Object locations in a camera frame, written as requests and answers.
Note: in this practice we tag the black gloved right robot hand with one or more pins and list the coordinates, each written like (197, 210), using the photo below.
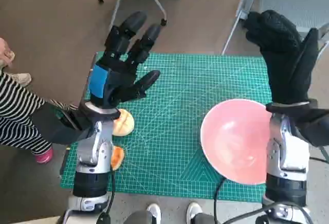
(285, 62)

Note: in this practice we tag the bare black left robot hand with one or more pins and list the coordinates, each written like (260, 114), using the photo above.
(120, 80)

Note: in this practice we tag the round toy bread bun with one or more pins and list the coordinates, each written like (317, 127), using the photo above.
(126, 123)

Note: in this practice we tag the long toy bread loaf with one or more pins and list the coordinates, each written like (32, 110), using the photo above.
(118, 157)

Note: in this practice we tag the pink bowl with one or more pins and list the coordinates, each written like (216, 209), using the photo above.
(231, 131)

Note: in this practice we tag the green cutting mat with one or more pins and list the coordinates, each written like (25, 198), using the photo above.
(174, 93)

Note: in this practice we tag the grey chair with casters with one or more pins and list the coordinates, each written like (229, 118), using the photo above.
(163, 22)

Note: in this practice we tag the person in striped clothing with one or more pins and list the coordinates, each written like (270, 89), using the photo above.
(15, 111)

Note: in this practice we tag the white and black shoe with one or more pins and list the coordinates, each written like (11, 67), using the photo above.
(154, 212)
(193, 212)

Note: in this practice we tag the grey leg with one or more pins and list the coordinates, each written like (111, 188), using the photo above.
(205, 220)
(138, 219)

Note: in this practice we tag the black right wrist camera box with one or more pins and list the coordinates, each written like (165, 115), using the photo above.
(316, 129)

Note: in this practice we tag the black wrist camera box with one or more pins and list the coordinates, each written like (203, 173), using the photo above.
(59, 129)
(316, 129)

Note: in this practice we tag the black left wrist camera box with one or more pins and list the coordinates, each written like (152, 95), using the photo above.
(59, 129)

